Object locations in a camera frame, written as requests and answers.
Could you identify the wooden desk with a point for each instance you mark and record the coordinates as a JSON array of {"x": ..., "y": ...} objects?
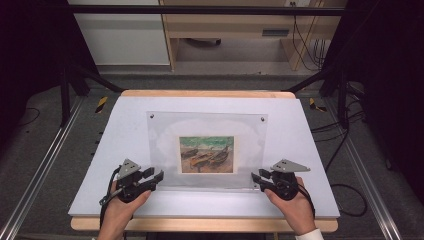
[{"x": 233, "y": 23}]

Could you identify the yellow clamp left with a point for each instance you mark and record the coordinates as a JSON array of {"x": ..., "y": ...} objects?
[{"x": 101, "y": 104}]

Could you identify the yellow clamp right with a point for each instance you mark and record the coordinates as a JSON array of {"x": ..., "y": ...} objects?
[{"x": 313, "y": 104}]

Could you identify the aluminium floor rail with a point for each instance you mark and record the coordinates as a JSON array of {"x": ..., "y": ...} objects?
[
  {"x": 363, "y": 166},
  {"x": 40, "y": 173}
]

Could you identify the clear acrylic panel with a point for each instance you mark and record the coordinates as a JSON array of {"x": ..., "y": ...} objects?
[{"x": 166, "y": 133}]

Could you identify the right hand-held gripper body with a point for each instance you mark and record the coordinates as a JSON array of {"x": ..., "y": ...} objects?
[{"x": 283, "y": 183}]

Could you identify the grey desk label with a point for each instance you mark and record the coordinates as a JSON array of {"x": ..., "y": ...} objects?
[{"x": 275, "y": 32}]

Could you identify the white table cover board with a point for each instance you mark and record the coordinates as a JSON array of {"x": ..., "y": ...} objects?
[{"x": 126, "y": 133}]

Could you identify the black metal stand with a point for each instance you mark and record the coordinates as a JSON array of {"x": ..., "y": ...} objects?
[
  {"x": 65, "y": 100},
  {"x": 343, "y": 100}
]

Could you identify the boat painting card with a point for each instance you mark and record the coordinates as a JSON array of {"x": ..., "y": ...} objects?
[{"x": 206, "y": 155}]

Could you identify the person's left hand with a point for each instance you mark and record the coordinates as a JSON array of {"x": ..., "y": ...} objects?
[{"x": 123, "y": 208}]

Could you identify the dark curtain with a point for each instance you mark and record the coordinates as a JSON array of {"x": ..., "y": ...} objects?
[
  {"x": 390, "y": 83},
  {"x": 30, "y": 50}
]

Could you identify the yellow clamp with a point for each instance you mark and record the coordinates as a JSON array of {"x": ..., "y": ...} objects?
[
  {"x": 313, "y": 104},
  {"x": 101, "y": 104}
]

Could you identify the black horizontal bar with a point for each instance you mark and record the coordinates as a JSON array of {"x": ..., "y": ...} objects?
[{"x": 200, "y": 10}]

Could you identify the white cabinet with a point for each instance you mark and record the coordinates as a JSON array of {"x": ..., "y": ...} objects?
[{"x": 123, "y": 40}]

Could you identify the person's right hand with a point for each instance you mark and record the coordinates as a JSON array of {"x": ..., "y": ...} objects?
[{"x": 296, "y": 210}]

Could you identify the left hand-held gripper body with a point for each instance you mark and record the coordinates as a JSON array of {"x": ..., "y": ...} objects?
[{"x": 128, "y": 181}]

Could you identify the white work board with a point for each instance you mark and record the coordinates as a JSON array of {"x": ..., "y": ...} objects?
[{"x": 200, "y": 225}]

